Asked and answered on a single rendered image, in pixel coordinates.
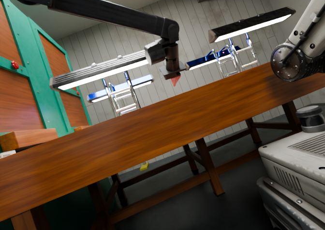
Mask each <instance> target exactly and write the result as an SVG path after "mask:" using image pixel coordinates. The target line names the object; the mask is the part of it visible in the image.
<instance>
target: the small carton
mask: <svg viewBox="0 0 325 230"><path fill-rule="evenodd" d="M15 153H16V152H15V150H12V151H8V152H3V153H0V159H1V158H4V157H6V156H9V155H12V154H15Z"/></svg>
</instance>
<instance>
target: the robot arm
mask: <svg viewBox="0 0 325 230"><path fill-rule="evenodd" d="M17 1H19V2H20V3H23V4H25V5H40V4H42V5H46V6H47V8H48V10H52V11H57V12H61V13H66V14H70V15H75V16H79V17H83V18H88V19H92V20H96V21H100V22H104V23H108V24H112V25H116V26H120V27H125V28H129V29H132V30H137V31H141V32H146V33H149V34H153V35H157V36H160V37H161V38H160V39H159V40H156V41H154V42H153V43H151V44H148V45H146V46H145V47H144V49H145V56H146V59H147V61H148V63H149V65H150V66H151V65H154V64H157V63H159V62H162V61H164V60H165V66H161V67H159V70H160V72H161V73H162V75H163V77H164V79H165V80H168V79H171V82H172V84H173V86H174V87H175V86H176V83H177V82H178V80H179V79H180V77H181V73H180V72H181V71H184V70H185V71H186V70H187V67H186V66H185V65H184V64H183V63H182V62H181V61H179V52H178V42H177V41H179V24H178V23H177V22H176V21H174V20H171V19H168V18H165V17H160V16H157V15H153V14H149V13H146V12H142V11H139V10H136V9H133V8H130V7H127V6H123V5H120V4H117V3H114V2H110V1H107V0H17Z"/></svg>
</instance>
